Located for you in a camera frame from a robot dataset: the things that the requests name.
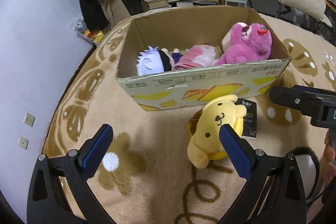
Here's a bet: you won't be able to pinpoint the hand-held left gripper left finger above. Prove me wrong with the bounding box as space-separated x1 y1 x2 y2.
26 124 116 224

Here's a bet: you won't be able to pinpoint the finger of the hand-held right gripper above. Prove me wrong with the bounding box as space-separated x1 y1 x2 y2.
293 84 336 96
269 85 319 117

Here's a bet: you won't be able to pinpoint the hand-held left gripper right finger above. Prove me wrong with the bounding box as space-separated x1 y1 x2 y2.
218 124 307 224

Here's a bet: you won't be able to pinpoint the yellow dog plush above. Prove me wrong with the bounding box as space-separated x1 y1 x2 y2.
186 94 247 169

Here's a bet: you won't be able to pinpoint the pink bear plush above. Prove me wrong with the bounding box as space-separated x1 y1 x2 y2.
214 22 273 65

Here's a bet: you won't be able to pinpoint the printed cardboard box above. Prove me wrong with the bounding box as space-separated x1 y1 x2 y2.
116 6 292 112

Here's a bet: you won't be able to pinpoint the pink pig cube plush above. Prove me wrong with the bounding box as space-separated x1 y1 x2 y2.
220 30 238 52

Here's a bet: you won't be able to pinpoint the pink item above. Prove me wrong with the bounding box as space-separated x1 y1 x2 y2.
172 45 217 72

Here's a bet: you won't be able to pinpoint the lilac haired plush doll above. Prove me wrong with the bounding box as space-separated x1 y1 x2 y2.
136 46 184 75

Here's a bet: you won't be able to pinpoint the person's right hand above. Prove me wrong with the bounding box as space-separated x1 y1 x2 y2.
323 132 336 185

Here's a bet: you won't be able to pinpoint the black tissue packet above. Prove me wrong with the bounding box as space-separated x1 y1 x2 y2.
235 98 259 139

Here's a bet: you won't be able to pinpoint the black white fluffy plush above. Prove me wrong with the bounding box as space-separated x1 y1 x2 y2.
287 146 320 199

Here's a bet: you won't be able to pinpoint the plastic bag of snacks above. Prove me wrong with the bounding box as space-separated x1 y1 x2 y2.
70 17 105 45

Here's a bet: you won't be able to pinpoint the black hanging trousers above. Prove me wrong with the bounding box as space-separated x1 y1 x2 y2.
76 0 109 30

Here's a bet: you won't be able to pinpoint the beige hanging clothes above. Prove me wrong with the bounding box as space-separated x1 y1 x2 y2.
96 0 132 28

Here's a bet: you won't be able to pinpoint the stack of books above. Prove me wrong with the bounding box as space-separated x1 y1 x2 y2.
144 0 170 10

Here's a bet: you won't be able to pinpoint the wall socket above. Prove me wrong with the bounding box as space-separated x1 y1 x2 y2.
18 136 29 150
24 112 35 127

